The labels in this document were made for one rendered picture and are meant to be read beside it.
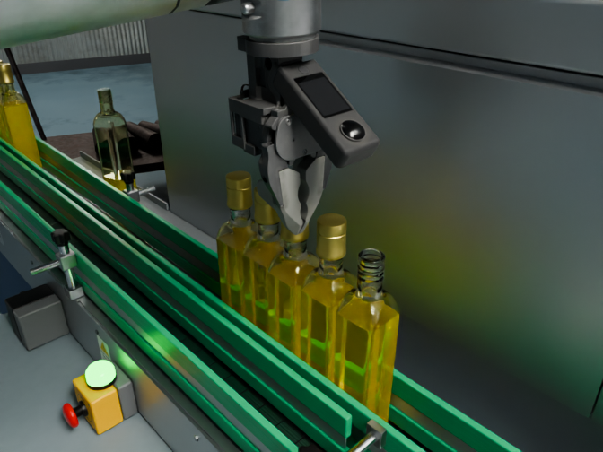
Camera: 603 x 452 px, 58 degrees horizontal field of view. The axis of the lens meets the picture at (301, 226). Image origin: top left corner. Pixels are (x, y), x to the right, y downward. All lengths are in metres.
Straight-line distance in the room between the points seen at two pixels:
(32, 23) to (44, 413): 0.81
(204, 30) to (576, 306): 0.72
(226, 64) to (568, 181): 0.59
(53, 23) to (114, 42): 7.06
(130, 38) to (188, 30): 6.35
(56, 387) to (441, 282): 0.69
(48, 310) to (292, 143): 0.71
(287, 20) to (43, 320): 0.80
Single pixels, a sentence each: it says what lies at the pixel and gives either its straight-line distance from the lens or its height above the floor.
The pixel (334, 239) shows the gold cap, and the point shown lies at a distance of 0.60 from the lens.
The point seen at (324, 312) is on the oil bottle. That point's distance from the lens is 0.64.
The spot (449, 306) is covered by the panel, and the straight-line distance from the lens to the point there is 0.71.
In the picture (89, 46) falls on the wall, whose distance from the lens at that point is 7.33.
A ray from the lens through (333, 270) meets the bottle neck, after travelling 0.63.
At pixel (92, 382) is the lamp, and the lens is 0.92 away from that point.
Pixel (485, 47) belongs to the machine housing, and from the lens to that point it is 0.60.
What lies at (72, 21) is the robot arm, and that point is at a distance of 0.31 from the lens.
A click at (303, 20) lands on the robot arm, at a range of 0.52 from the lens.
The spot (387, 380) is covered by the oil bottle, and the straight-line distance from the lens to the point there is 0.68.
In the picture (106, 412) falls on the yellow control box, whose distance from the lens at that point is 0.93.
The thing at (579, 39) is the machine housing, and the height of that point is 1.36.
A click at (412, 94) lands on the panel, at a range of 0.65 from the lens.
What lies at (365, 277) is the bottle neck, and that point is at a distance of 0.59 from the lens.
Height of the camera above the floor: 1.45
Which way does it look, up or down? 28 degrees down
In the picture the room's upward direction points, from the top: straight up
